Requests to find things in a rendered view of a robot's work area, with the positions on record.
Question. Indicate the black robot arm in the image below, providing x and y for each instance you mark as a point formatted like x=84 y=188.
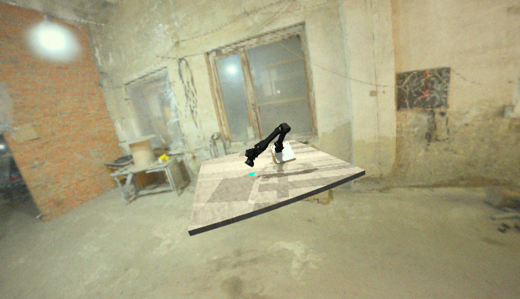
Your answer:
x=264 y=143

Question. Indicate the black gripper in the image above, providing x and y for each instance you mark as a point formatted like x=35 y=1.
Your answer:
x=250 y=162

